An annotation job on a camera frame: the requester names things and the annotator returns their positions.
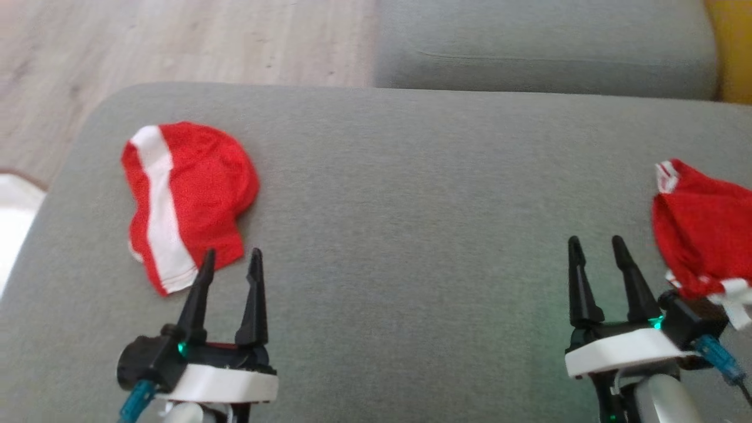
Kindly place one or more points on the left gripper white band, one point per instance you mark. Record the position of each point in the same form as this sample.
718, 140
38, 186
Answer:
223, 382

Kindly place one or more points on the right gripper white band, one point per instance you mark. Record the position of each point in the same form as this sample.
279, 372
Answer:
623, 352

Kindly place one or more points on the large grey fabric ottoman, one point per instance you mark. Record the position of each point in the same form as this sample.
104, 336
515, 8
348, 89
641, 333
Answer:
411, 235

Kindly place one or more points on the white floor rug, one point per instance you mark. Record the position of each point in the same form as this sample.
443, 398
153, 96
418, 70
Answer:
14, 223

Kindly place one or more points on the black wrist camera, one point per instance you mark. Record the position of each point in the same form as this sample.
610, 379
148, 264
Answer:
147, 361
690, 323

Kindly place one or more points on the red jersey white striped sleeves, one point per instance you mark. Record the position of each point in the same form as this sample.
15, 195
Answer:
705, 235

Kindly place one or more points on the yellow sofa back cushion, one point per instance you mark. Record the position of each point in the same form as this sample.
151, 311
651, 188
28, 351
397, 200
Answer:
734, 47

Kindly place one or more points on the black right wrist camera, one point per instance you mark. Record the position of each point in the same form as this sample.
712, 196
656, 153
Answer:
690, 323

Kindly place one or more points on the grey sofa seat cushion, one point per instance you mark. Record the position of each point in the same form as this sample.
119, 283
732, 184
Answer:
540, 47

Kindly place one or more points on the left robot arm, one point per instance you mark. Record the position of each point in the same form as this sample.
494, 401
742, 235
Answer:
194, 413

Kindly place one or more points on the red shorts wide white stripe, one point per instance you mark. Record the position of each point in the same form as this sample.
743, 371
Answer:
200, 188

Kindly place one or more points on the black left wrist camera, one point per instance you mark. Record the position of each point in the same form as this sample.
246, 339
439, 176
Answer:
147, 361

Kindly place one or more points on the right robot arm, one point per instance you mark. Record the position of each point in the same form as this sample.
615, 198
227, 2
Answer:
670, 402

